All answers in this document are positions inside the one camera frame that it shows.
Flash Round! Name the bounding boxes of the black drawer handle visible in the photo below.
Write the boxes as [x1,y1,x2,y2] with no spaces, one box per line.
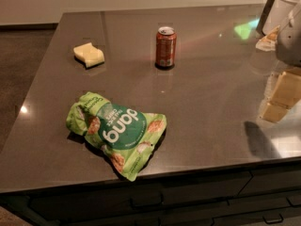
[262,214,284,225]
[130,193,164,209]

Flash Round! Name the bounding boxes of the green rice chip bag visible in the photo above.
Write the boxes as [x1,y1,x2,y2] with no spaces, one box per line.
[66,92,166,182]

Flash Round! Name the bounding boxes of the red soda can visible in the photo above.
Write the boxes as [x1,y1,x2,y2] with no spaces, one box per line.
[155,26,177,69]

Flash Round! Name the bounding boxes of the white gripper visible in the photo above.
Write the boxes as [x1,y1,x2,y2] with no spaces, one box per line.
[260,1,301,123]

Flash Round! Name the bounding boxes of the white cylindrical container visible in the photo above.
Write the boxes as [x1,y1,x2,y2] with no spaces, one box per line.
[261,0,300,35]

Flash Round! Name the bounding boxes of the black drawer handle left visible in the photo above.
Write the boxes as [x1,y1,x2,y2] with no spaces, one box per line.
[130,193,164,209]

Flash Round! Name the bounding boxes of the yellow sponge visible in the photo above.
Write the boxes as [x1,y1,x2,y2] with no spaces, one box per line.
[73,42,104,69]

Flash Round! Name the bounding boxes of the black drawer handle right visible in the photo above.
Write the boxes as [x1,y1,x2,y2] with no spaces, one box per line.
[262,214,284,225]

